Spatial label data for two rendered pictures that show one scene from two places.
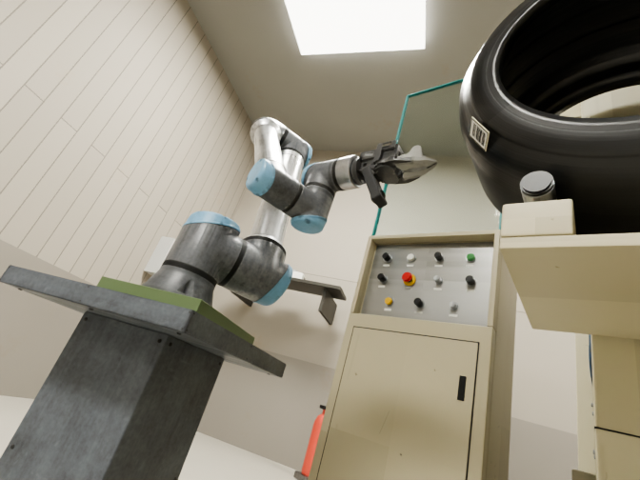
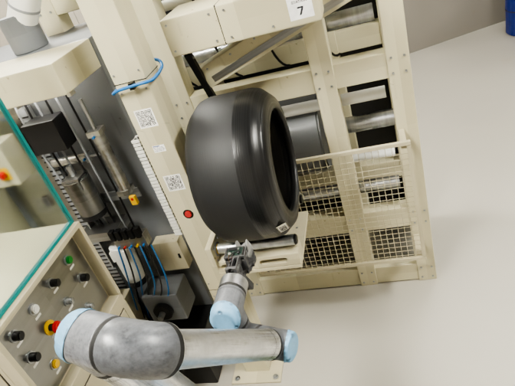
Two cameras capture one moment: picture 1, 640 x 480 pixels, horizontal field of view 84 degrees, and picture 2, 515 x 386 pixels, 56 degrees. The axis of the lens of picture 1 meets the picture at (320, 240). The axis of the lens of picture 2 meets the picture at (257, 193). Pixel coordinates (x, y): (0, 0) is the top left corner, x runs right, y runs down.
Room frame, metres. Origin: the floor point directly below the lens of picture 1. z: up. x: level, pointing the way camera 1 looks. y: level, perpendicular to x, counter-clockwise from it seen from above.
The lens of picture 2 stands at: (1.10, 1.12, 2.09)
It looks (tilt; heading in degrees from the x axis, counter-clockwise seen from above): 31 degrees down; 247
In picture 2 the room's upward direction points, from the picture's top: 19 degrees counter-clockwise
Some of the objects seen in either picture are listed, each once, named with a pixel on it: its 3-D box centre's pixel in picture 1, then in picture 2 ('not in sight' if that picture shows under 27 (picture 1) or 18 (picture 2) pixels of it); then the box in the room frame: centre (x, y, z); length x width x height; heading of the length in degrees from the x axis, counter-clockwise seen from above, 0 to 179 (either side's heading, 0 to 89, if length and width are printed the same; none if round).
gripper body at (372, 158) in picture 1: (379, 165); (237, 266); (0.74, -0.09, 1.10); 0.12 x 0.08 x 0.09; 48
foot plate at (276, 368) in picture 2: not in sight; (259, 361); (0.66, -0.66, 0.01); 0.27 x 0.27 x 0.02; 48
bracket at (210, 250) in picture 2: not in sight; (221, 228); (0.59, -0.63, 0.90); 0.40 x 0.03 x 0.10; 48
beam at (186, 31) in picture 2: not in sight; (244, 12); (0.16, -0.65, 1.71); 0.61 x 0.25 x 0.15; 138
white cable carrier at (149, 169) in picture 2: not in sight; (161, 187); (0.74, -0.70, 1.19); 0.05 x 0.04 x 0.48; 48
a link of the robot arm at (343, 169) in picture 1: (352, 173); (232, 286); (0.80, -0.03, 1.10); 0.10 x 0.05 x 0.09; 138
